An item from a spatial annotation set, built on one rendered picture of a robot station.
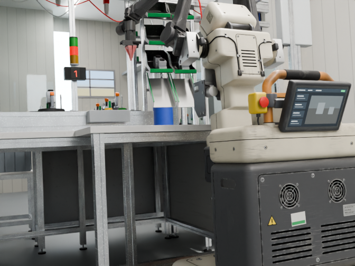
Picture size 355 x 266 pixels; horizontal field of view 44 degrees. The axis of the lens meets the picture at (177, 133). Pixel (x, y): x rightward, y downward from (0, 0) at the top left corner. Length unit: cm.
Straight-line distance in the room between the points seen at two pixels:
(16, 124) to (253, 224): 127
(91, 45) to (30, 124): 932
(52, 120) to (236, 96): 92
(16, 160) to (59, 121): 204
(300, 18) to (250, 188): 265
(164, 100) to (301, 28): 174
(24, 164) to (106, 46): 765
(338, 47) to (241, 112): 360
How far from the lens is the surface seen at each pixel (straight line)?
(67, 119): 225
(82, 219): 358
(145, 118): 235
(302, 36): 389
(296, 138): 153
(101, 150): 191
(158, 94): 256
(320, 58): 560
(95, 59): 1143
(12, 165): 425
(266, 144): 146
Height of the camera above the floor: 74
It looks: 2 degrees up
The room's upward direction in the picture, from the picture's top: 3 degrees counter-clockwise
